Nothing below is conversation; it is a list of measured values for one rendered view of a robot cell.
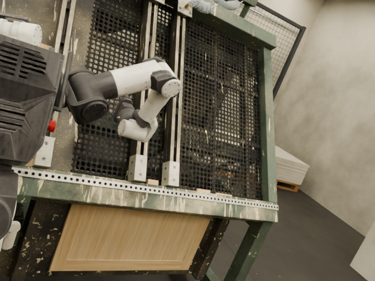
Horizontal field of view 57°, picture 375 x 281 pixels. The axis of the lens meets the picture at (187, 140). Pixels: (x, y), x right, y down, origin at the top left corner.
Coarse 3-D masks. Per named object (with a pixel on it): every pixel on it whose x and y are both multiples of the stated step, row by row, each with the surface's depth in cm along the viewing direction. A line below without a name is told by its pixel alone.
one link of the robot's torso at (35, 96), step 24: (0, 48) 80; (24, 48) 83; (0, 72) 80; (24, 72) 108; (48, 72) 86; (0, 96) 81; (24, 96) 84; (48, 96) 87; (0, 120) 105; (24, 120) 85; (48, 120) 88; (0, 144) 84; (24, 144) 86
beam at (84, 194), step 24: (24, 168) 137; (24, 192) 135; (48, 192) 140; (72, 192) 145; (96, 192) 151; (120, 192) 158; (144, 192) 165; (192, 192) 182; (216, 216) 191; (240, 216) 198; (264, 216) 209
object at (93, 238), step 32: (64, 224) 176; (96, 224) 184; (128, 224) 194; (160, 224) 205; (192, 224) 217; (64, 256) 182; (96, 256) 192; (128, 256) 203; (160, 256) 215; (192, 256) 228
